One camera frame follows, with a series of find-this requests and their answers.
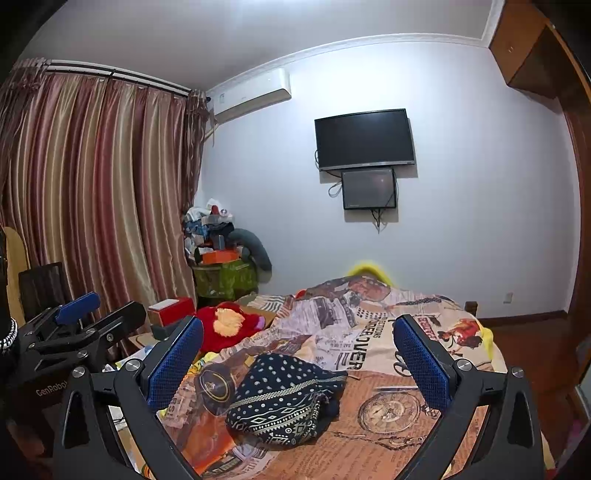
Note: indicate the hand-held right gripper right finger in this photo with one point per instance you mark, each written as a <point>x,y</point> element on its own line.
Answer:
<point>420,362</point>

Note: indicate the black wall television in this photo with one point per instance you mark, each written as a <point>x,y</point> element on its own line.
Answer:
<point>364,138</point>

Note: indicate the wooden wardrobe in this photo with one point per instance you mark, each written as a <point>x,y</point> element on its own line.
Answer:
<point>531,46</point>

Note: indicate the white air conditioner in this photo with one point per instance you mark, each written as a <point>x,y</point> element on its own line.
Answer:
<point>251,94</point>

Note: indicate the small black wall monitor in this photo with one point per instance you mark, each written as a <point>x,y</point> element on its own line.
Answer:
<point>369,189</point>

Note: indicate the light wooden board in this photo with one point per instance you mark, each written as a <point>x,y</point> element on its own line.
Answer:
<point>14,272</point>

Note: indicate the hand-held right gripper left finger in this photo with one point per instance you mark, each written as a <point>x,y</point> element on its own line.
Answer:
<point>178,364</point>

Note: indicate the orange box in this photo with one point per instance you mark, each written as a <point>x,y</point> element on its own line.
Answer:
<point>221,256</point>

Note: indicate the pile of mixed clutter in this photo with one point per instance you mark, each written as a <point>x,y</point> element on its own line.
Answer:
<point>205,226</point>

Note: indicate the yellow pillow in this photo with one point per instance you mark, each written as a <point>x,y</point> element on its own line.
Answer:
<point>369,271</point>

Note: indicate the white wall socket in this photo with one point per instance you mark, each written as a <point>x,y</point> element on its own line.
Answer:
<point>508,297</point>

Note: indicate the grey bolster cushion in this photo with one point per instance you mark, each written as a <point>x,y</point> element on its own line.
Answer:
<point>256,249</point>

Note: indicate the navy patterned hooded jacket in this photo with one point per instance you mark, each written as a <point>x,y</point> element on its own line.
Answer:
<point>281,397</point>

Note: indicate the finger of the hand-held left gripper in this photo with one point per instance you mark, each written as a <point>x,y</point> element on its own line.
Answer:
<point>120,319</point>
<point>76,307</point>

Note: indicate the black chair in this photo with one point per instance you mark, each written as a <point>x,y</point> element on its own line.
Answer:
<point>44,286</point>

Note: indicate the dark wooden bed post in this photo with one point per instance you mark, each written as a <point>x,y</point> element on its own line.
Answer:
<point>470,308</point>

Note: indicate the printed blanket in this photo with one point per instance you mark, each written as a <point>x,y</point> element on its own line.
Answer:
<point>369,443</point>

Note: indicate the striped brown curtain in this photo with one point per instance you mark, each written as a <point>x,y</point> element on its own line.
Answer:
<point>92,184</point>

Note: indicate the curtain rod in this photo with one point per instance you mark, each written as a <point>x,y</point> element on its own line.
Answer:
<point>115,76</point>

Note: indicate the red box with white lid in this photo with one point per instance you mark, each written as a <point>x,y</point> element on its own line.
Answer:
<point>173,311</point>

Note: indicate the red plush toy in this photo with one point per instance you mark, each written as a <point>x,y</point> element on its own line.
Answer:
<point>217,327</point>

